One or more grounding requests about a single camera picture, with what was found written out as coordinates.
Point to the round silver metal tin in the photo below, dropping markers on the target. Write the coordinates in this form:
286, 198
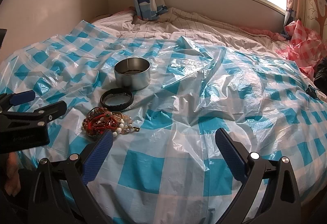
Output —
133, 73

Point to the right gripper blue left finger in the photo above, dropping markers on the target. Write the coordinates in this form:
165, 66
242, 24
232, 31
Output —
61, 194

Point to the blue white checkered plastic sheet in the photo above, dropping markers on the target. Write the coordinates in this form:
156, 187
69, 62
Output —
171, 171

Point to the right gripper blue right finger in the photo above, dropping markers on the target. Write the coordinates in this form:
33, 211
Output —
280, 202

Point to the white striped bed sheet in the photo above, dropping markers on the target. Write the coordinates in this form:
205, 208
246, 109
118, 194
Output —
202, 30

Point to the black round tin lid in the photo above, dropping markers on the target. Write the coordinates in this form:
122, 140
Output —
117, 99

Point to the person left hand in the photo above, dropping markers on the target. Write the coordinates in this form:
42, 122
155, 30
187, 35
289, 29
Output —
12, 185

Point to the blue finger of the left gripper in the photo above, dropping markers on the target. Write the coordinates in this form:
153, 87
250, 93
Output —
39, 117
9, 100

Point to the pink checkered plastic sheet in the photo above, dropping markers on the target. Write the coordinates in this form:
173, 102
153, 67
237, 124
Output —
305, 48

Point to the small black clip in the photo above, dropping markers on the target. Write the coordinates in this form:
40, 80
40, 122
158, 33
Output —
312, 92

